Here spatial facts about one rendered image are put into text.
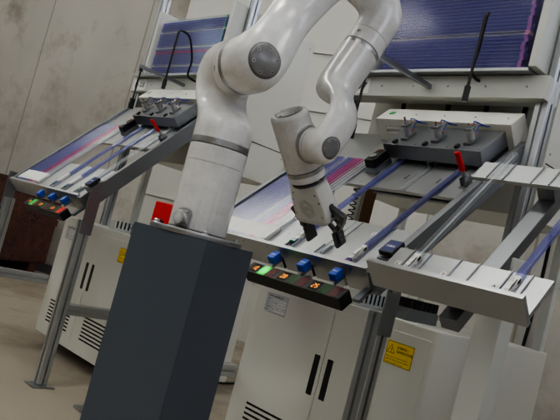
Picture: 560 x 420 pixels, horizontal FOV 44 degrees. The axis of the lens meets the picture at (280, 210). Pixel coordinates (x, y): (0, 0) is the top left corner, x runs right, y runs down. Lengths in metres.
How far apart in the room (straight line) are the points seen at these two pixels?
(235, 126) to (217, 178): 0.11
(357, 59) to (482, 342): 0.66
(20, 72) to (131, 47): 1.34
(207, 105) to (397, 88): 1.06
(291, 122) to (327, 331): 0.83
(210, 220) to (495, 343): 0.64
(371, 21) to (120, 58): 5.08
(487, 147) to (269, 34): 0.83
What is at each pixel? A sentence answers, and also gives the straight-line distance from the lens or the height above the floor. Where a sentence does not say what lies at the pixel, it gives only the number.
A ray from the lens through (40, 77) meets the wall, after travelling 7.17.
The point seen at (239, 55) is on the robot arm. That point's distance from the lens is 1.37.
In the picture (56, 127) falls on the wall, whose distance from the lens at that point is 6.84.
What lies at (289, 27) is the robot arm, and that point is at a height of 1.16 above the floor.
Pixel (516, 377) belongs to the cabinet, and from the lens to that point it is 2.30.
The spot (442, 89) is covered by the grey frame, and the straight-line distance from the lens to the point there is 2.27.
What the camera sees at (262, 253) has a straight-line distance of 1.90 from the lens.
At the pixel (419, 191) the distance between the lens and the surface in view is 1.96.
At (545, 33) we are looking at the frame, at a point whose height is 1.49.
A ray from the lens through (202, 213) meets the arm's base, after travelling 1.37.
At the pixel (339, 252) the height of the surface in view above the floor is 0.75.
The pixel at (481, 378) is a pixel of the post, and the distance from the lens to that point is 1.55.
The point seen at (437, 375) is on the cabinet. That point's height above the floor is 0.51.
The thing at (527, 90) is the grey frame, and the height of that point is 1.33.
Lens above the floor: 0.71
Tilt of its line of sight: 3 degrees up
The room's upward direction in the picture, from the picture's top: 15 degrees clockwise
